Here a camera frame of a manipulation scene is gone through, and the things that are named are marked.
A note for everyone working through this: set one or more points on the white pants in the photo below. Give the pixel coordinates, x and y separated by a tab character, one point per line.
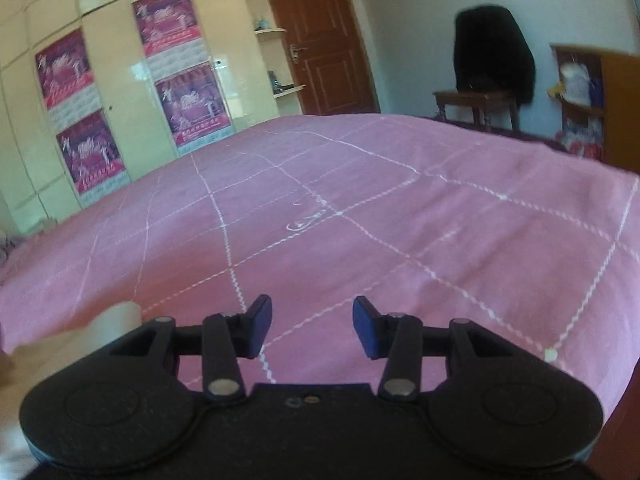
102	325

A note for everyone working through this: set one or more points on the pink checked bedspread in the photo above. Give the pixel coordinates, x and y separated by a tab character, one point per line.
380	240

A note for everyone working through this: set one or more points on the cream wardrobe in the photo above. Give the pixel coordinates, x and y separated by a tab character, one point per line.
115	80

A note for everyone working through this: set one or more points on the wooden cabinet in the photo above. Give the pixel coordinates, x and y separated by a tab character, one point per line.
620	105

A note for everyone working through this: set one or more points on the cream corner shelf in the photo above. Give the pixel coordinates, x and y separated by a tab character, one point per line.
272	35

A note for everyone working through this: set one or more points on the dark shelf item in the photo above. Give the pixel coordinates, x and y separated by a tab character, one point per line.
280	85

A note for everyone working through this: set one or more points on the white round item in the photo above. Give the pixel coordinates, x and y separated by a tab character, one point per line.
575	82

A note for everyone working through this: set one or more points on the black jacket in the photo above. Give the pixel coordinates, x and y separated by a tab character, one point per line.
492	50

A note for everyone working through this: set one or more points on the yellow item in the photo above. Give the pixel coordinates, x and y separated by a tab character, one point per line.
555	91

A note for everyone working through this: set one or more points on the teal bottle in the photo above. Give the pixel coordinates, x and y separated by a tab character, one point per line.
262	24

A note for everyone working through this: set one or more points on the wooden chair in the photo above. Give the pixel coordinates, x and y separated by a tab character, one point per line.
475	105

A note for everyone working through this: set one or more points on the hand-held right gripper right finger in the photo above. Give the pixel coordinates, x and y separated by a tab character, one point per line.
364	325

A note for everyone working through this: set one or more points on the purple wall poster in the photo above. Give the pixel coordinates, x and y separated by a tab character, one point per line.
192	105
167	20
91	152
62	67

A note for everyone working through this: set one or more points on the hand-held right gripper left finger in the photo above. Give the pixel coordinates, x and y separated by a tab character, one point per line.
261	322

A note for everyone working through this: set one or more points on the brown wooden door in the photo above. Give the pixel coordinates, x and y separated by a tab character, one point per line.
325	35

